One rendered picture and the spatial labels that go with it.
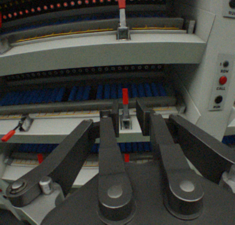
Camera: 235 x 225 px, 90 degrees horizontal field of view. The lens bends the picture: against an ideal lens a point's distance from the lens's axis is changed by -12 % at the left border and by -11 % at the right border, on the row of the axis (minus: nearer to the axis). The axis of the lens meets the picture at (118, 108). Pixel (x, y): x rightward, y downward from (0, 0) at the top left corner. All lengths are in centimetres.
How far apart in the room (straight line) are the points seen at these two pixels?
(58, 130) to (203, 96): 34
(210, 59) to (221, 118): 15
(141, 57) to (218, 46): 15
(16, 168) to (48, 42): 45
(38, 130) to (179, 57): 37
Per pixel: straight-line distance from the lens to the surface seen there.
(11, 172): 61
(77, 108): 37
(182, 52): 29
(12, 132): 37
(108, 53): 27
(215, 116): 37
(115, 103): 19
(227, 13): 33
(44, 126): 39
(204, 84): 32
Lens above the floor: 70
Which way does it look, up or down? 24 degrees down
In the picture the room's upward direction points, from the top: 3 degrees counter-clockwise
